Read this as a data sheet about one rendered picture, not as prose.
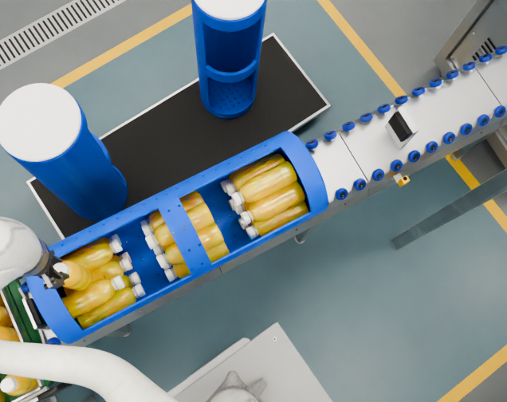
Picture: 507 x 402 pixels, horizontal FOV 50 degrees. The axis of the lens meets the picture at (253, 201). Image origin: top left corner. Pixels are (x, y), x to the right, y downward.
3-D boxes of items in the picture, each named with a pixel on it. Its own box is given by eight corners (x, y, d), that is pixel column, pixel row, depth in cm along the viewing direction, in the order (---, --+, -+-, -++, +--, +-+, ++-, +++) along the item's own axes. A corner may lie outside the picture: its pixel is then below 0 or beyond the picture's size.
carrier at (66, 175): (121, 225, 260) (133, 170, 267) (71, 169, 175) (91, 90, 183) (63, 216, 259) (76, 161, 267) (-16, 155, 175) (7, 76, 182)
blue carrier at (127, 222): (322, 221, 182) (336, 192, 155) (80, 348, 167) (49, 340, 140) (281, 152, 190) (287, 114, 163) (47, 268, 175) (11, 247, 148)
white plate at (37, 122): (69, 167, 174) (70, 167, 175) (88, 89, 181) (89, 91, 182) (-16, 153, 174) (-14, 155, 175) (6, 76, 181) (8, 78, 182)
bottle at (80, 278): (63, 277, 156) (41, 269, 138) (83, 262, 157) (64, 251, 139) (77, 296, 155) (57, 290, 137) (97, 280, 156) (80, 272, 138)
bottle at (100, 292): (65, 329, 155) (124, 298, 158) (54, 317, 150) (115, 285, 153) (60, 310, 160) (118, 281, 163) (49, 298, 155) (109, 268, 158)
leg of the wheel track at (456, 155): (462, 158, 294) (524, 110, 233) (453, 163, 293) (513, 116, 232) (457, 149, 295) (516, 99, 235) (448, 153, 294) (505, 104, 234)
